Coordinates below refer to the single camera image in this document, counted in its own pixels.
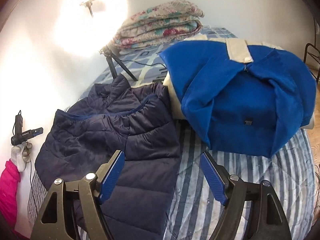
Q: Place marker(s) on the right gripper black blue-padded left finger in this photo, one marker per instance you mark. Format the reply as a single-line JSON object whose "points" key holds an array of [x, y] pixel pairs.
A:
{"points": [[56, 218]]}

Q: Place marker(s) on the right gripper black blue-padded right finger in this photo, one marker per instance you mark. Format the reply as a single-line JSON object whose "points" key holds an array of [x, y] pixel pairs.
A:
{"points": [[266, 219]]}

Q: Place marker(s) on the navy quilted puffer jacket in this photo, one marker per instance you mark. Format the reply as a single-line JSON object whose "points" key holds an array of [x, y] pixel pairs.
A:
{"points": [[137, 121]]}

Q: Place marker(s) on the black metal clothes rack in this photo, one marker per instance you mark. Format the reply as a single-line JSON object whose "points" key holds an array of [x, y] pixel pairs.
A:
{"points": [[311, 59]]}

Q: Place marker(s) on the white gloved left hand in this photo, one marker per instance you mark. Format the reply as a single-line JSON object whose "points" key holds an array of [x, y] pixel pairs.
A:
{"points": [[20, 155]]}

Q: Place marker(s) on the blue white striped quilt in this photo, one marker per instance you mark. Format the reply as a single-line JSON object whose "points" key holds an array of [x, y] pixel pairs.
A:
{"points": [[118, 183]]}

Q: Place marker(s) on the blue fleece garment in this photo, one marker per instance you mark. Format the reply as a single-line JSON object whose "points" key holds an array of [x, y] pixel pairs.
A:
{"points": [[243, 109]]}

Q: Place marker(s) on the blue checkered bed sheet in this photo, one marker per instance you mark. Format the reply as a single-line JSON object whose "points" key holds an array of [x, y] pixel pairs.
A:
{"points": [[146, 65]]}

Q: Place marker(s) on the folded floral quilts stack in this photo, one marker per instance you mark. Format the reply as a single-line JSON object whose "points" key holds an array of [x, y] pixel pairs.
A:
{"points": [[170, 21]]}

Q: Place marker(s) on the ring light on tripod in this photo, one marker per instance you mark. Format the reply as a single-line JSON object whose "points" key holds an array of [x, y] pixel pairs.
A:
{"points": [[84, 28]]}

